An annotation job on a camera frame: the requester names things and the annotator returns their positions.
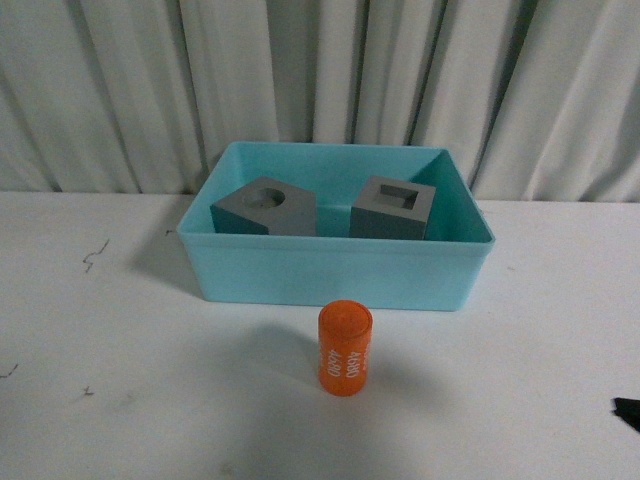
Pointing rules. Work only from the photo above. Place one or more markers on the white pleated curtain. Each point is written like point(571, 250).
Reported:
point(536, 100)

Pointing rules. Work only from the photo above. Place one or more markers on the gray cube with square hole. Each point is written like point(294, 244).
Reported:
point(391, 209)

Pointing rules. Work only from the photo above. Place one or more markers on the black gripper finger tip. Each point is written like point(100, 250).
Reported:
point(628, 410)

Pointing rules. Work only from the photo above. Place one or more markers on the orange cylinder with white digits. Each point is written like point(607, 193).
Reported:
point(344, 334)

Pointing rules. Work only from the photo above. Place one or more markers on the gray cube with round hole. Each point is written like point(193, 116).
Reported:
point(266, 206)

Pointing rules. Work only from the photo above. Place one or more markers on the light blue plastic box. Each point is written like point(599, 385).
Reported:
point(434, 274)

